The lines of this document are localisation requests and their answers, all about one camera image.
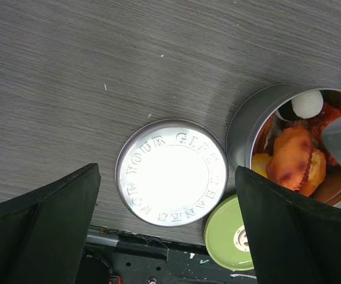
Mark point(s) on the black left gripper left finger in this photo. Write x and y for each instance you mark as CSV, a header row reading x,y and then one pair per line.
x,y
43,232

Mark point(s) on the red food piece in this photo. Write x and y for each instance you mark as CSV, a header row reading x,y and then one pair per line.
x,y
318,123

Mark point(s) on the orange food piece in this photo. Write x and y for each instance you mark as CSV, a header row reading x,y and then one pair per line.
x,y
291,158

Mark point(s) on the green round lid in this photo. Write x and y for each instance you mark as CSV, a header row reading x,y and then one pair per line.
x,y
225,237

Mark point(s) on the yellow food piece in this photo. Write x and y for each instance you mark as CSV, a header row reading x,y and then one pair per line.
x,y
260,162

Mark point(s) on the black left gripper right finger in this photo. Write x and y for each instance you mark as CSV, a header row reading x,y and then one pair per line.
x,y
292,238

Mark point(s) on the round steel lid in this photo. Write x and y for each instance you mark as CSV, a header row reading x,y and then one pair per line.
x,y
171,172

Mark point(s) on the large round steel tin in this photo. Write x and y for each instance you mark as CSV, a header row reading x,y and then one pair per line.
x,y
254,127

